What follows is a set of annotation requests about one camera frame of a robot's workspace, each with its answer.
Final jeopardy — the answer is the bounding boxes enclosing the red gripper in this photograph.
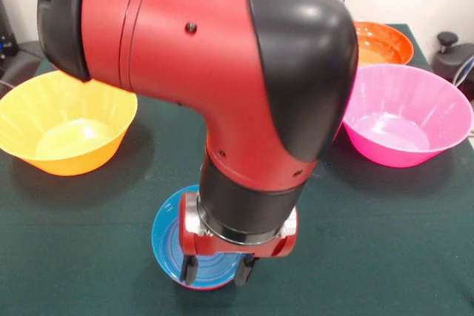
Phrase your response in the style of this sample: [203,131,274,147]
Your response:
[178,194,299,287]

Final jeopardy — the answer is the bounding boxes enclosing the small red plastic bowl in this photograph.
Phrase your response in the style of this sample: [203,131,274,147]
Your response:
[173,280,233,292]

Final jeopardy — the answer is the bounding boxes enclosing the small translucent blue bowl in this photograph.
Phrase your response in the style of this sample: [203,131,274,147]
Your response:
[150,184,246,289]

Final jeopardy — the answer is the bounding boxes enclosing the dark green tablecloth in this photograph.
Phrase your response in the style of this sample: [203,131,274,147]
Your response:
[0,21,474,316]

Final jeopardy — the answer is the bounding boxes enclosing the large yellow-orange plastic bowl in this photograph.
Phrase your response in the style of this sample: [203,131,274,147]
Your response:
[0,70,138,177]

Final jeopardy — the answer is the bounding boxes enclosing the large pink plastic bowl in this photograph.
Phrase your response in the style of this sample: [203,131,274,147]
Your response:
[342,64,474,168]

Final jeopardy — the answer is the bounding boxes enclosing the orange plastic bowl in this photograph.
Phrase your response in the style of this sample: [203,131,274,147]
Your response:
[353,20,415,67]

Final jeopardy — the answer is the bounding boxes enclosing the black equipment box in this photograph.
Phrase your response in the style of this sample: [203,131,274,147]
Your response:
[0,0,19,76]

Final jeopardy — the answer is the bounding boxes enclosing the black round equipment with knob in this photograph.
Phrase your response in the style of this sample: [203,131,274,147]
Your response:
[431,31,474,102]

